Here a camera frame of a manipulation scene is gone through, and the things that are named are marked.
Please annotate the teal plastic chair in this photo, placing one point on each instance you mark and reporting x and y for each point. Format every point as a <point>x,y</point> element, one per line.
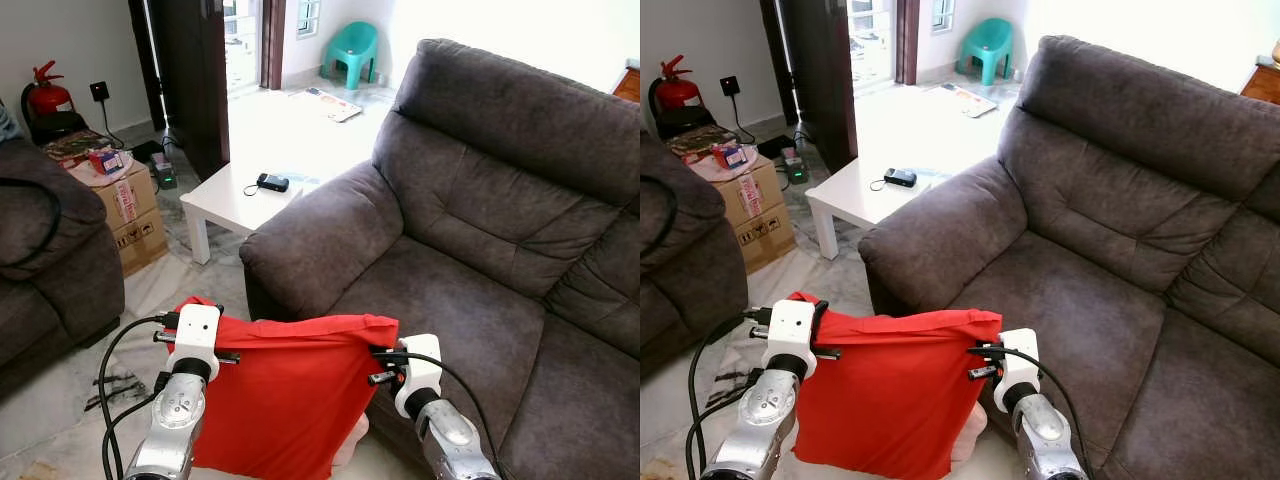
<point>352,52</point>
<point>987,48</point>

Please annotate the printed floor mat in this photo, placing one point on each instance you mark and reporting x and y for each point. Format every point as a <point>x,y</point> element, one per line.
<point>326,104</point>
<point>962,99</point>

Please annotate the large grey fabric sofa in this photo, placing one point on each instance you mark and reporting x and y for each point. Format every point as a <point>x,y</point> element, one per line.
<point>1100,220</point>
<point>480,220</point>

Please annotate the power unit with green light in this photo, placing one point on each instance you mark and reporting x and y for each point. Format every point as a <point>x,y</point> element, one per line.
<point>165,175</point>
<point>796,168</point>

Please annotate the wooden stand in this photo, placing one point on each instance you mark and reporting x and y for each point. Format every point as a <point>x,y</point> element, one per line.
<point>1262,82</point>
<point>628,86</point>

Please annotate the grey fabric armchair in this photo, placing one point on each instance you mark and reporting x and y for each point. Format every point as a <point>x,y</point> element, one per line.
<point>690,270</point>
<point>50,280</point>

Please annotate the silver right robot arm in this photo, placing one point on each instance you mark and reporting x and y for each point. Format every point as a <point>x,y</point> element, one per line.
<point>455,440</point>
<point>1045,435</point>

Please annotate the cardboard box with red tape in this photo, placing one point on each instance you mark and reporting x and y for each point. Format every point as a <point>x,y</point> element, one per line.
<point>140,195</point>
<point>765,190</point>

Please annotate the white side table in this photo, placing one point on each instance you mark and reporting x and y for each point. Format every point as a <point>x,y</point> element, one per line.
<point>230,200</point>
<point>850,195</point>

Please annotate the red pillow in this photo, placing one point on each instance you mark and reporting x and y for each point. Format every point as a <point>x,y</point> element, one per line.
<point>290,400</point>
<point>890,390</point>

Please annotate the patterned tray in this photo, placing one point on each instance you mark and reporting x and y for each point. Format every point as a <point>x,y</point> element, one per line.
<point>700,141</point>
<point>75,147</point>

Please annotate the black wall socket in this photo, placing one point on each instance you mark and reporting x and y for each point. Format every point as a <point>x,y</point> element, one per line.
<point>730,86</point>
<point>100,91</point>

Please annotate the red fire extinguisher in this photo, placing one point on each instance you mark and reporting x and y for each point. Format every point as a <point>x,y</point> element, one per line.
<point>48,98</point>
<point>677,92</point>

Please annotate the dark brown door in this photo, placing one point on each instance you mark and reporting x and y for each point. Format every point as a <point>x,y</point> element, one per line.
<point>190,80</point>
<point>820,75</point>

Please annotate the red and blue packet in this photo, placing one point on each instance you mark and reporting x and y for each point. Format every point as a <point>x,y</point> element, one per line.
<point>730,155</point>
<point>105,160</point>

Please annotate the cardboard box with handling symbols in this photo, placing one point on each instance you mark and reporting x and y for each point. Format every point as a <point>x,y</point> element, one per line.
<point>143,245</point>
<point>768,240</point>

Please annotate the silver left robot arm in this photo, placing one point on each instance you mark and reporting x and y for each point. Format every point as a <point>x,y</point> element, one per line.
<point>175,420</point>
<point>765,420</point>

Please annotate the small black device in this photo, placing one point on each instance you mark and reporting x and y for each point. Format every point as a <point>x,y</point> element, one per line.
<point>900,178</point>
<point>272,183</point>

